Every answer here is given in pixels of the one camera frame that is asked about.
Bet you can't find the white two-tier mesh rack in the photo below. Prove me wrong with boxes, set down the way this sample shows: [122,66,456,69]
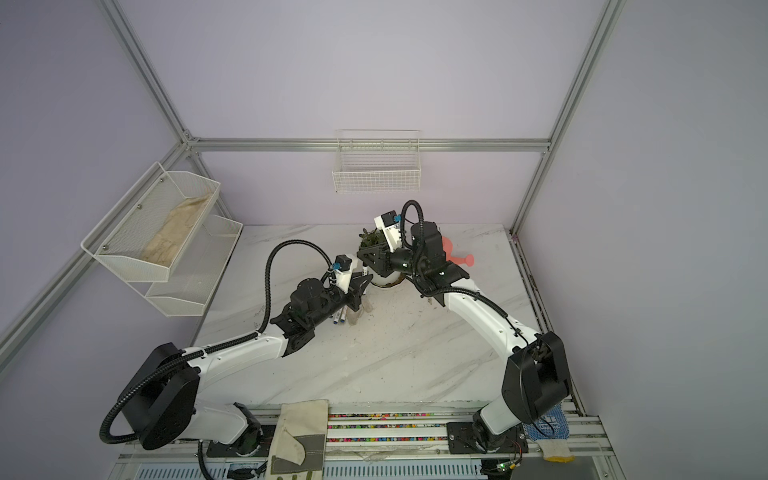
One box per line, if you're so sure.
[81,163,243,317]

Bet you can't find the pink watering can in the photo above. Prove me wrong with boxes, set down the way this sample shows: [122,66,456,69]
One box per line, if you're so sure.
[440,236,476,268]

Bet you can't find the black corrugated cable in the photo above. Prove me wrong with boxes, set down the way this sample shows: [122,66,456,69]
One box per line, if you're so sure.
[98,239,334,480]
[400,199,427,283]

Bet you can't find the left black corrugated cable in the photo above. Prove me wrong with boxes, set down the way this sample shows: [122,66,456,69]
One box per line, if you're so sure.
[98,239,334,480]

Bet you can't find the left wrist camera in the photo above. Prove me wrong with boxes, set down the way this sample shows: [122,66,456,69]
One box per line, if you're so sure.
[332,254,358,294]

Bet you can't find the white knit work glove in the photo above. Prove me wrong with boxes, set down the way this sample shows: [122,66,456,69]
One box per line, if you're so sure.
[345,294,373,326]

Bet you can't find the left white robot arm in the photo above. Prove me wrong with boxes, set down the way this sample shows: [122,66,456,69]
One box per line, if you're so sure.
[122,272,373,456]

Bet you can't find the beige canvas glove front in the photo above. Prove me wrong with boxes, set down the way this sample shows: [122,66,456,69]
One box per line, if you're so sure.
[265,399,329,480]

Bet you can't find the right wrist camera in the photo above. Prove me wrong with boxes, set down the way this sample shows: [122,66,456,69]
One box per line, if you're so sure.
[374,210,402,253]

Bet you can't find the green potted plant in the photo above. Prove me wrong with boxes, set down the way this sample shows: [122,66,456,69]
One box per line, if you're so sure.
[358,228,405,289]

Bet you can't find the right black corrugated cable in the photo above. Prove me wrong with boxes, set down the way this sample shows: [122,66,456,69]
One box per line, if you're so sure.
[400,199,427,283]

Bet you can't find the white wire wall basket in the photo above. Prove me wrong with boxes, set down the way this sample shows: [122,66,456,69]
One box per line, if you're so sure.
[332,129,422,194]

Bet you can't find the blue dotted work glove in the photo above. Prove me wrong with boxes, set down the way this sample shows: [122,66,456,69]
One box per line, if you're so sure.
[524,404,575,464]

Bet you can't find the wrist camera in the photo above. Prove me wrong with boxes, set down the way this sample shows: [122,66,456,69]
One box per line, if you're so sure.
[374,210,402,253]
[332,254,358,294]

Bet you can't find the beige glove in rack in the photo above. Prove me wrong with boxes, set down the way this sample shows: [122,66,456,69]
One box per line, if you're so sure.
[140,194,211,267]

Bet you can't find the aluminium frame rails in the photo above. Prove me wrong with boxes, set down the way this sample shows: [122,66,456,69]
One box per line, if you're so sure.
[0,0,628,480]

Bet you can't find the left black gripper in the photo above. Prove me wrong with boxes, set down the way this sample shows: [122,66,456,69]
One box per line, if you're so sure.
[309,270,372,329]

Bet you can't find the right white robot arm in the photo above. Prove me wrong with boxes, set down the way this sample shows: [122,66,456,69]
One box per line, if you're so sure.
[357,212,572,453]

